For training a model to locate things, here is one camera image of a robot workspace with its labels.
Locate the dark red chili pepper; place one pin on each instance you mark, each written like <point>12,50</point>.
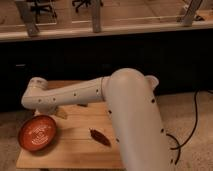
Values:
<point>99,137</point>

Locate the left grey desk leg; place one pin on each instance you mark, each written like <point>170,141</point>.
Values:
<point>27,18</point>

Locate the middle grey desk leg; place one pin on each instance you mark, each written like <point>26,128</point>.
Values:
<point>96,16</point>

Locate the red ceramic bowl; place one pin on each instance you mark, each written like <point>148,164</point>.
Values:
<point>37,133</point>

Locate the black office chair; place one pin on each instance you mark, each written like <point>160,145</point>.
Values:
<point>41,5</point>
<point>78,3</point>

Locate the right black office chair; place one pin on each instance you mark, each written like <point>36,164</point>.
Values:
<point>78,3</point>

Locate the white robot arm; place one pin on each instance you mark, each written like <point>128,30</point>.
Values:
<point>135,116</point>

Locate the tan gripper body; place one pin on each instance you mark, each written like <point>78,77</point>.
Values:
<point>61,113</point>

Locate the left black office chair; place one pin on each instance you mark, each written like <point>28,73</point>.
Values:
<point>41,5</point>

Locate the grey desk leg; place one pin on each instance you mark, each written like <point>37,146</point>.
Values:
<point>27,18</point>
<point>190,13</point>
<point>96,16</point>

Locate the right grey desk leg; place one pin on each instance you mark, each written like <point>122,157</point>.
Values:
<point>190,13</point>

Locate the clear plastic cup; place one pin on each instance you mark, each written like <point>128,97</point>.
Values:
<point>153,81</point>

